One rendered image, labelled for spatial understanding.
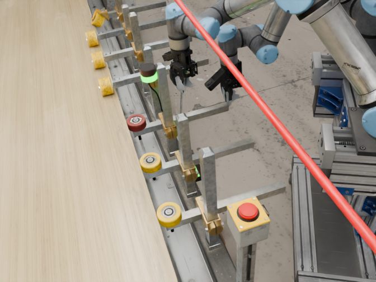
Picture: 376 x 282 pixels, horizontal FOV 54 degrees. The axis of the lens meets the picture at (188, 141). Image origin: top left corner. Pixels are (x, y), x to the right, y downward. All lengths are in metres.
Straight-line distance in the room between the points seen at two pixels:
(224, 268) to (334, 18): 0.84
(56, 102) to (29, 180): 0.47
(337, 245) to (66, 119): 1.41
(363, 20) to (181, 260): 1.14
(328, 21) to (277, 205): 1.53
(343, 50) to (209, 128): 1.92
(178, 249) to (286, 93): 2.05
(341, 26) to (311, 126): 1.93
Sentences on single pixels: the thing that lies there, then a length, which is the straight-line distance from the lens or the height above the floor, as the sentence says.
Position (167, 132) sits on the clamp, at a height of 0.86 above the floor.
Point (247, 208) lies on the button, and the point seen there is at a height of 1.23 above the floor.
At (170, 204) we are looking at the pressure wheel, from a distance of 1.23.
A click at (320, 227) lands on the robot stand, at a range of 2.06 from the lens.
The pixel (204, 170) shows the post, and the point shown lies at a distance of 1.03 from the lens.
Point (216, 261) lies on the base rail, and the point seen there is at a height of 0.70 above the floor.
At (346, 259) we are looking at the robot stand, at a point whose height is 0.21.
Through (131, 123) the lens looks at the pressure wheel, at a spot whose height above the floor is 0.91.
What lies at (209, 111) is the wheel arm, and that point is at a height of 0.86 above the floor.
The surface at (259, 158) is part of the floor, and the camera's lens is 2.62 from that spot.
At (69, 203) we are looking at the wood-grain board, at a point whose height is 0.90.
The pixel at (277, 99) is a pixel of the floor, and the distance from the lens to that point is 3.14.
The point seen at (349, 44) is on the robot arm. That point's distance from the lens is 1.04.
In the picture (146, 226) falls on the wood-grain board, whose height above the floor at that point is 0.90.
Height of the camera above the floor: 1.88
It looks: 43 degrees down
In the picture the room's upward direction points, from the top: 6 degrees counter-clockwise
